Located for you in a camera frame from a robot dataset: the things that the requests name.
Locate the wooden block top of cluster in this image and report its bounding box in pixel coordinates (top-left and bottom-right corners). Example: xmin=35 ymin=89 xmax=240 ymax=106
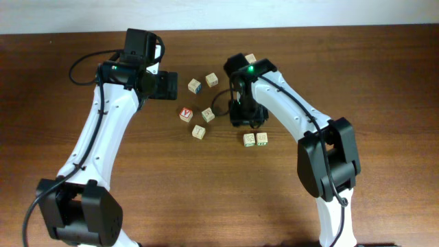
xmin=245 ymin=54 xmax=257 ymax=64

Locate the wooden block green trim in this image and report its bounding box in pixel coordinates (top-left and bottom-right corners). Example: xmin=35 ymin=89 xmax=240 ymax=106
xmin=202 ymin=108 xmax=215 ymax=123

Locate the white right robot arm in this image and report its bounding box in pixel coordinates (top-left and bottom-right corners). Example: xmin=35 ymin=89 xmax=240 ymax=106
xmin=224 ymin=54 xmax=361 ymax=246

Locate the wooden block letter J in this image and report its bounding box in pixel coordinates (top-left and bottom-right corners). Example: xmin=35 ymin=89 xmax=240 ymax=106
xmin=192 ymin=125 xmax=206 ymax=140

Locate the wooden block number 9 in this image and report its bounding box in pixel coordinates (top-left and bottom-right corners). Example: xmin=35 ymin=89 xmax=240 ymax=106
xmin=243 ymin=133 xmax=256 ymax=147

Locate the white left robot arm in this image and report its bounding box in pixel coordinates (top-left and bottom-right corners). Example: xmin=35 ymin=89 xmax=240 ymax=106
xmin=36 ymin=61 xmax=178 ymax=246

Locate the wooden block red E face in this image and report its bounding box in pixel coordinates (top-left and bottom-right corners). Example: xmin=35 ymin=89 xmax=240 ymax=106
xmin=256 ymin=132 xmax=268 ymax=146

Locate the wooden block red A face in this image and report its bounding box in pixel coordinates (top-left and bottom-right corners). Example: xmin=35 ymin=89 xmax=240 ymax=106
xmin=179 ymin=107 xmax=193 ymax=123

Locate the plain wooden letter block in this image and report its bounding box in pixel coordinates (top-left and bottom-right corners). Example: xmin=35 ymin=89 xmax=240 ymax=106
xmin=205 ymin=73 xmax=219 ymax=87

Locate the wooden block blue H face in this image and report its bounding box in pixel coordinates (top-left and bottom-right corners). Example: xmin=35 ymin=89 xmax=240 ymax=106
xmin=188 ymin=79 xmax=202 ymax=94

